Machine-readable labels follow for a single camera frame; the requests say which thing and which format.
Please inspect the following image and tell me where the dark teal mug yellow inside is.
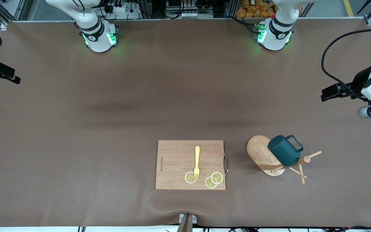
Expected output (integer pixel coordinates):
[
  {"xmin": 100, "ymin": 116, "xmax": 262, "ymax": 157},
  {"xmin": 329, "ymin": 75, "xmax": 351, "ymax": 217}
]
[{"xmin": 267, "ymin": 134, "xmax": 304, "ymax": 167}]

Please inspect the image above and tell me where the wooden mug tree rack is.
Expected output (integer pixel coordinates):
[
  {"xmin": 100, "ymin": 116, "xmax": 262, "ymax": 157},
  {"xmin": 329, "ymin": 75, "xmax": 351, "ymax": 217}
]
[{"xmin": 246, "ymin": 135, "xmax": 322, "ymax": 185}]

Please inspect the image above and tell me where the brown table mat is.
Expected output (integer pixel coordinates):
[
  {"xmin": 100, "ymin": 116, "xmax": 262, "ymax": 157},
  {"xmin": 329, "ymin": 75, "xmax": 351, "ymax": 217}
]
[{"xmin": 0, "ymin": 18, "xmax": 371, "ymax": 227}]

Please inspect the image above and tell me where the orange packaged goods pile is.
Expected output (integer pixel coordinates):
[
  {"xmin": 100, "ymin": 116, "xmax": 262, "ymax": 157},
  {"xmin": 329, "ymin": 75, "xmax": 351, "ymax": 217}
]
[{"xmin": 236, "ymin": 0, "xmax": 303, "ymax": 18}]

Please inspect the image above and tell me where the white power strip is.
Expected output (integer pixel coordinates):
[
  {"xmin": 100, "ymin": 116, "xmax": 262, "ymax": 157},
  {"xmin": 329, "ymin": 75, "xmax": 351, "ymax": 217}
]
[{"xmin": 103, "ymin": 3, "xmax": 134, "ymax": 14}]

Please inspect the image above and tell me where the yellow plastic fork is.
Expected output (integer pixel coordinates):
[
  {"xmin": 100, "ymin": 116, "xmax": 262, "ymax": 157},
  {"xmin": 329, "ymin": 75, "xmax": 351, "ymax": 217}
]
[{"xmin": 194, "ymin": 146, "xmax": 201, "ymax": 180}]

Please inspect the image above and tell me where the white terminal block strip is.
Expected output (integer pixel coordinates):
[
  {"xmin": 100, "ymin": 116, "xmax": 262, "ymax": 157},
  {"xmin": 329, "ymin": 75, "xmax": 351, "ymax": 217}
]
[{"xmin": 166, "ymin": 11, "xmax": 214, "ymax": 19}]

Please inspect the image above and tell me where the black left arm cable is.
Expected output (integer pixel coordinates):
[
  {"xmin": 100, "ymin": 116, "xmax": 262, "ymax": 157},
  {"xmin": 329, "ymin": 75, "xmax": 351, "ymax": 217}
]
[{"xmin": 321, "ymin": 27, "xmax": 371, "ymax": 94}]

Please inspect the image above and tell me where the wooden cutting board metal handle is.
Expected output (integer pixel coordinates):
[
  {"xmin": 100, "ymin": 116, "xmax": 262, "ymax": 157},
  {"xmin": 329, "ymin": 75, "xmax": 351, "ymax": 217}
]
[{"xmin": 155, "ymin": 140, "xmax": 229, "ymax": 190}]

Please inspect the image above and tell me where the metal table edge bracket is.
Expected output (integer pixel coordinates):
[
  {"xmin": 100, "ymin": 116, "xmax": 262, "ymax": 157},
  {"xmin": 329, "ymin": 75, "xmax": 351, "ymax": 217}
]
[{"xmin": 176, "ymin": 214, "xmax": 197, "ymax": 232}]

